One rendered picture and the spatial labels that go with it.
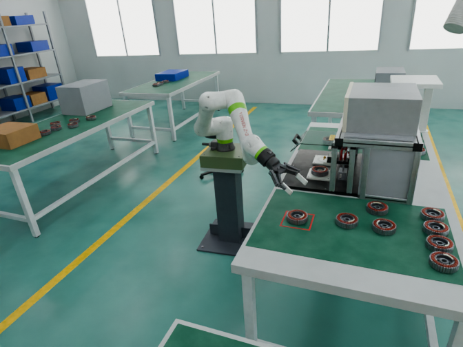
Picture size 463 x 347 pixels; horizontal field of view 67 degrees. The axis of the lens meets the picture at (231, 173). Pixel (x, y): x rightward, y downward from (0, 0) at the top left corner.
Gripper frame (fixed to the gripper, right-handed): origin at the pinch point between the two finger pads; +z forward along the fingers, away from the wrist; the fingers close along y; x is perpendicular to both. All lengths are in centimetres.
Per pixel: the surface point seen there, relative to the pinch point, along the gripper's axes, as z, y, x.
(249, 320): 29, -43, 50
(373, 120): 1, 53, -28
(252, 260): 12.6, -40.5, 16.5
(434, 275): 69, 0, -16
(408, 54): -106, 518, 64
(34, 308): -77, -109, 153
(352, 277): 47, -22, -3
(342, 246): 35.7, -5.4, 3.2
